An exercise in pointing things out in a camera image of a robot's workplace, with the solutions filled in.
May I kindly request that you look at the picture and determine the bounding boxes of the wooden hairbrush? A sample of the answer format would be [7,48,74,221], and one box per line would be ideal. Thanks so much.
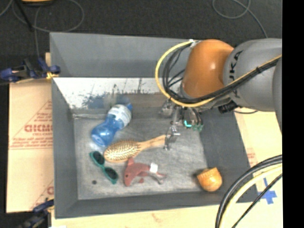
[103,134,168,164]

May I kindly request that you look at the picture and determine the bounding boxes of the red-brown toy dolphin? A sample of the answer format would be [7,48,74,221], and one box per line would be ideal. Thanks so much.
[123,157,168,188]

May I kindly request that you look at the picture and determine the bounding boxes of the blue clear plastic bottle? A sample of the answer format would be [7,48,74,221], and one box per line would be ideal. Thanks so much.
[91,102,133,148]

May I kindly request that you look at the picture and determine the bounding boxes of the brown cardboard board, red print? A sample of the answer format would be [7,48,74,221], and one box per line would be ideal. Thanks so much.
[6,52,283,214]

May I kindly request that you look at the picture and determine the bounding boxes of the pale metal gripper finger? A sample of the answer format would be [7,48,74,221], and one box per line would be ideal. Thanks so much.
[169,124,181,138]
[163,133,173,152]

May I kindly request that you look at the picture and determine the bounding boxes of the grey metal bin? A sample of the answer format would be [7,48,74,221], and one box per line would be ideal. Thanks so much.
[49,32,259,218]

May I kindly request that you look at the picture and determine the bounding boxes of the green sunglasses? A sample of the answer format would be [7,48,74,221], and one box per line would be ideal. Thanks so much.
[88,151,119,185]

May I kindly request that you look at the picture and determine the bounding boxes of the black cylinder on white bracket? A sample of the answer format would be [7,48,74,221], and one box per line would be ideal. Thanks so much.
[218,102,257,115]

